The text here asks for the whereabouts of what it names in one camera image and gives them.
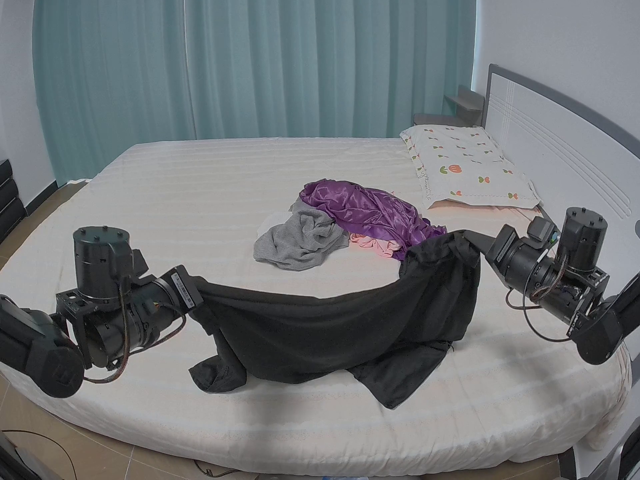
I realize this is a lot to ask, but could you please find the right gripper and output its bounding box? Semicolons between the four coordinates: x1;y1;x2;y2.
482;225;598;325

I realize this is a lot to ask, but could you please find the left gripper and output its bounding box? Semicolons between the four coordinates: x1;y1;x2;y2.
85;265;206;369

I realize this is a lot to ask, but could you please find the black garment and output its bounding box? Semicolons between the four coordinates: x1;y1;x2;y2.
189;231;483;410

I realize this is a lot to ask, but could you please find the bed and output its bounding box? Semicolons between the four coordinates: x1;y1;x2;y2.
0;63;640;476

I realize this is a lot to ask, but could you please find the white printed pillow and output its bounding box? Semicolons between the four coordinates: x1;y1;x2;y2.
400;124;542;211

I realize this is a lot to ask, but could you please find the pink garment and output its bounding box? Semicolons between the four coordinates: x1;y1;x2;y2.
349;233;408;259

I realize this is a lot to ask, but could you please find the grey garment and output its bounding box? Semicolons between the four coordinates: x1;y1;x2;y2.
253;200;350;272

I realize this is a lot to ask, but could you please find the purple garment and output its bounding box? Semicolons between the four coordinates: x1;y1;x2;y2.
299;179;448;261

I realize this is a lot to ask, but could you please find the grey bedside table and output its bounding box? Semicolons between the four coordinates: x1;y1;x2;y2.
412;84;486;129

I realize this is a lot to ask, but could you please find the blue-green curtain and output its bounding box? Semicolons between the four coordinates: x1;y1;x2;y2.
182;0;478;141
32;0;196;189

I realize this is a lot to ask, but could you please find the black cable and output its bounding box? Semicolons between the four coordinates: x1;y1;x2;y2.
504;288;576;343
80;313;188;385
0;429;68;474

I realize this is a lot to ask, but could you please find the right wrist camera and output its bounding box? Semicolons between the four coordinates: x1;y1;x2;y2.
525;217;560;254

